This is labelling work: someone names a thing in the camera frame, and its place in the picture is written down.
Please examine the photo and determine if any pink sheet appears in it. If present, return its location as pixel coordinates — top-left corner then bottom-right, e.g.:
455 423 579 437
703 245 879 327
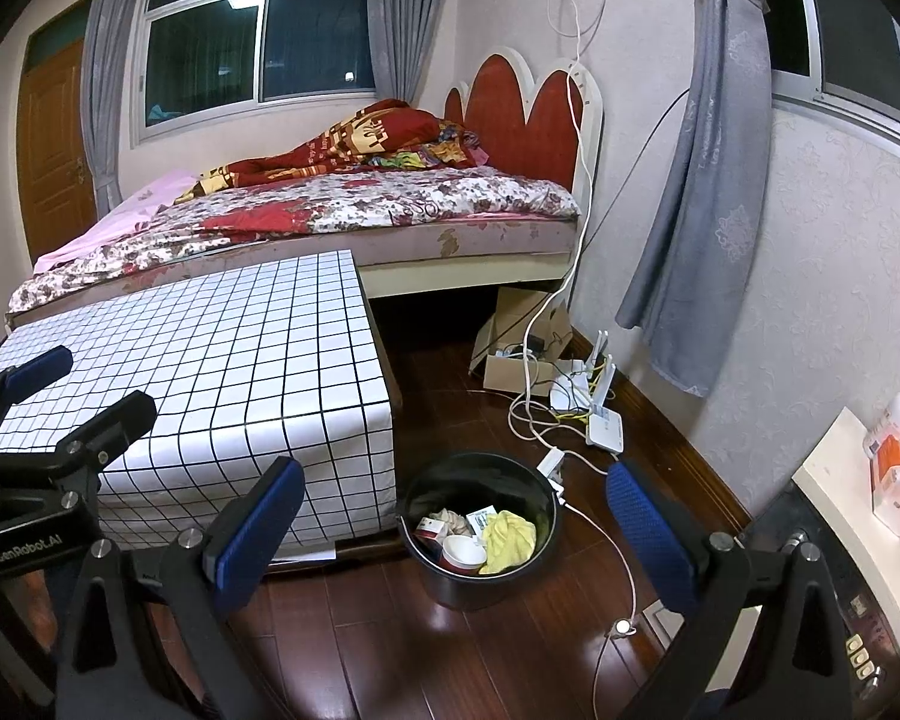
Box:
34 170 197 275

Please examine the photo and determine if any white router with antennas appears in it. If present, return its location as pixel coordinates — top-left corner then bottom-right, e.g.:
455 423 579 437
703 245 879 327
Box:
550 330 620 412

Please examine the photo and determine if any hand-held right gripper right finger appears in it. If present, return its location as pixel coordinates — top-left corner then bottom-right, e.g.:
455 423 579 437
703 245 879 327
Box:
605 461 857 720

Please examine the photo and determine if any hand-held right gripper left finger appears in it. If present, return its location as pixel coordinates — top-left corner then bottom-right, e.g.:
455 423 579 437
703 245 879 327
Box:
51 456 306 720

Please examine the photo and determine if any white cable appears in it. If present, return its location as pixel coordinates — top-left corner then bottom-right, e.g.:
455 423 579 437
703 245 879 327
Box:
506 0 640 635

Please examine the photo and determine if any red white headboard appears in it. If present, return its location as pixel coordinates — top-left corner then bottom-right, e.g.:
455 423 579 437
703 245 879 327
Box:
443 45 605 194

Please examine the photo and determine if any orange box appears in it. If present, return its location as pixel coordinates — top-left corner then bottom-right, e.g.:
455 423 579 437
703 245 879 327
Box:
870 438 900 490

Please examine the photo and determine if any beige paper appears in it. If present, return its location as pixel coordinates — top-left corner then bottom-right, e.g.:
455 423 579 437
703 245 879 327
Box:
429 508 472 539

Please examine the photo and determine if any large sliding window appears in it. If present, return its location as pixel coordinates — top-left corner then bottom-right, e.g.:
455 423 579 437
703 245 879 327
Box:
130 0 380 148

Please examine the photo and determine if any bed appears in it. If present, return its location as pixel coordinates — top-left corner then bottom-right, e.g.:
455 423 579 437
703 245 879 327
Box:
6 165 583 316

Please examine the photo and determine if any floor socket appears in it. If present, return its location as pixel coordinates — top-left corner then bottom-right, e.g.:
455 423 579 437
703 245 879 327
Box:
640 600 685 647

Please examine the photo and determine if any wooden door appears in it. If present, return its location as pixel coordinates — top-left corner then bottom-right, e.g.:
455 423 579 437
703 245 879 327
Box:
16 0 99 261

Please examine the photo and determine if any white checkered tablecloth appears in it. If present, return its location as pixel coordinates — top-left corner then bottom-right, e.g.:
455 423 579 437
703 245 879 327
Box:
0 248 395 560

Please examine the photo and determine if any floral bedsheet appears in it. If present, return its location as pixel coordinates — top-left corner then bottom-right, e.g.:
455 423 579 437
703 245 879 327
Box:
7 167 581 313

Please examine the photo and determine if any white pump bottle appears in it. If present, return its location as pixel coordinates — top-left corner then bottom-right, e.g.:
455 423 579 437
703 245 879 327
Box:
862 361 900 460

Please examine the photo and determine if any black bin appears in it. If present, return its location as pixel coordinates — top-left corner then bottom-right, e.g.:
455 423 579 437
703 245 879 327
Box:
397 450 564 613

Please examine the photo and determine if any red paper cup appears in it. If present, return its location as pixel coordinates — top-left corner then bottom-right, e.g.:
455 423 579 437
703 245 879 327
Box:
441 534 489 575

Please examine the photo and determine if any tied grey curtain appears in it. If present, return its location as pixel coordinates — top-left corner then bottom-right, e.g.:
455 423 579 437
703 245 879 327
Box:
615 0 779 400

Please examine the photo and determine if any colourful printed pillow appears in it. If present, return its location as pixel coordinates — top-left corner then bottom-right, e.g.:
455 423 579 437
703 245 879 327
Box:
367 120 490 170

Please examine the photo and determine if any black cable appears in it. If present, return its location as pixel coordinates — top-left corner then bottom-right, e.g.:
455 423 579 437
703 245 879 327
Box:
487 86 692 361

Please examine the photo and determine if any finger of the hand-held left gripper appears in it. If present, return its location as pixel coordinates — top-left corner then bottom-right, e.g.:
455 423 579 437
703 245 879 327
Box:
0 345 75 437
51 390 158 479

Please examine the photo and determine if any flat white router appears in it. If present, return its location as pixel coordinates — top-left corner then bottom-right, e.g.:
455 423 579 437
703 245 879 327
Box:
585 400 625 455

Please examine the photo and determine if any side window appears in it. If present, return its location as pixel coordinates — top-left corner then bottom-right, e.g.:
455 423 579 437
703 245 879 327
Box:
767 0 900 137

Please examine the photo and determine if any cardboard box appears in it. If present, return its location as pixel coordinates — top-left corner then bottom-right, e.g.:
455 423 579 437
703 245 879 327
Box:
468 285 575 395

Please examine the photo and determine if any yellow cloth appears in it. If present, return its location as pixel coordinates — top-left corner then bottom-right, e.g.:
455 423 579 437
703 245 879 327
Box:
478 509 539 575

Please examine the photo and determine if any red printed blanket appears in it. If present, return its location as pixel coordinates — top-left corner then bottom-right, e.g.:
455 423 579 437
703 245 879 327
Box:
195 98 452 189

